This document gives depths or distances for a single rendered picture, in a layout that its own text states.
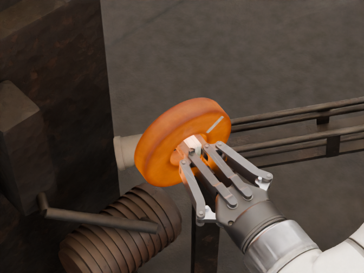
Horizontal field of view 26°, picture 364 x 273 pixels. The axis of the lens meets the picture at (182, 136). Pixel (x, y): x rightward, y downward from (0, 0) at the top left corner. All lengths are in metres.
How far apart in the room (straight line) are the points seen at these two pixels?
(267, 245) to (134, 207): 0.49
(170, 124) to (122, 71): 1.34
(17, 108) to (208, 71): 1.23
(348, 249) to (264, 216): 0.12
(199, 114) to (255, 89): 1.29
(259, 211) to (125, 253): 0.44
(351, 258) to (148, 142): 0.32
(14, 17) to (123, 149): 0.28
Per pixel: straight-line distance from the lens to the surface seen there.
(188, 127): 1.11
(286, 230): 1.03
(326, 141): 1.38
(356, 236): 1.02
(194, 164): 1.11
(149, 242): 1.46
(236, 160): 1.12
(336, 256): 1.01
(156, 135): 1.10
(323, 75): 2.45
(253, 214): 1.04
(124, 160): 1.34
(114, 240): 1.43
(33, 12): 1.33
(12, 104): 1.28
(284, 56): 2.50
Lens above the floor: 1.73
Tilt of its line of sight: 50 degrees down
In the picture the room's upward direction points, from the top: straight up
